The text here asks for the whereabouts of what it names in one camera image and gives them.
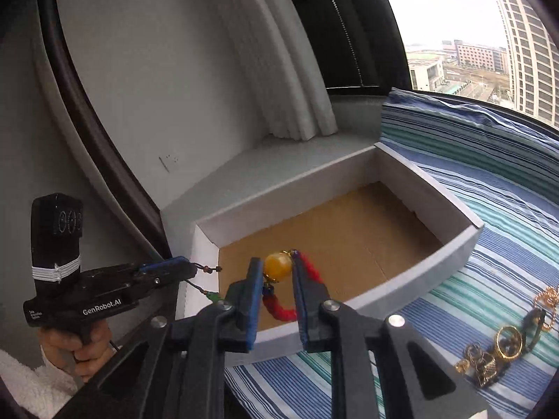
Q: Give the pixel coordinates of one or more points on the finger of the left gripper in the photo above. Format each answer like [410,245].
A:
[162,277]
[176,264]

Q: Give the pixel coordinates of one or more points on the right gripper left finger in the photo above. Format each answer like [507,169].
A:
[177,370]

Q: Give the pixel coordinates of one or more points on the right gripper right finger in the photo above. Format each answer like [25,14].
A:
[380,368]

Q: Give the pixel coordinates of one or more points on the brown cord jade pendant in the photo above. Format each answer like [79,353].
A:
[206,281]

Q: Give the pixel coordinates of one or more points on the red bead bracelet amber bead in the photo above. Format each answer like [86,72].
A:
[277,267]

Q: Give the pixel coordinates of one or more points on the gold chain coin pendant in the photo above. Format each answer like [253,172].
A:
[471,357]

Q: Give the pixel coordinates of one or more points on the gold bangle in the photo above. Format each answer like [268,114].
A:
[508,343]

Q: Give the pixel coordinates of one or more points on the left hand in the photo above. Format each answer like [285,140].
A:
[67,352]

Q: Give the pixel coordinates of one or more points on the striped blue green bedsheet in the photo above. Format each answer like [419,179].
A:
[507,172]

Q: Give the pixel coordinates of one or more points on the white fleece sleeve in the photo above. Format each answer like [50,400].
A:
[35,393]

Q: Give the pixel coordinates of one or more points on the white cardboard box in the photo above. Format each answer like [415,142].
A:
[379,229]

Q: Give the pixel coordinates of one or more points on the white curtain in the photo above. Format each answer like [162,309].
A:
[282,68]

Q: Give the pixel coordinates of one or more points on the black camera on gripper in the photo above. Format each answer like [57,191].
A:
[55,233]

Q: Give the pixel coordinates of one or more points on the white wall socket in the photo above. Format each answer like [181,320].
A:
[170,161]

